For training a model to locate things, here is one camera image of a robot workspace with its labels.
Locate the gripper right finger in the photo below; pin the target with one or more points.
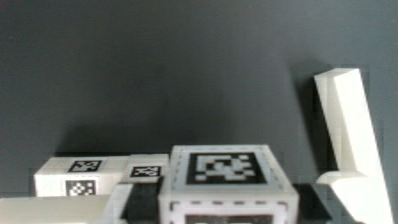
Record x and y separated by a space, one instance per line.
321 206

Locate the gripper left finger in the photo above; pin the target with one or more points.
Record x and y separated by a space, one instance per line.
132 204

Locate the white tagged cube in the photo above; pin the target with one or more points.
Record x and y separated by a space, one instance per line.
226 187

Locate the white chair seat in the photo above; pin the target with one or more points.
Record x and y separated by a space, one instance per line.
146 168

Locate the white U-shaped obstacle fence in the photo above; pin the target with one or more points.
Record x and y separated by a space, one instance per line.
356 180

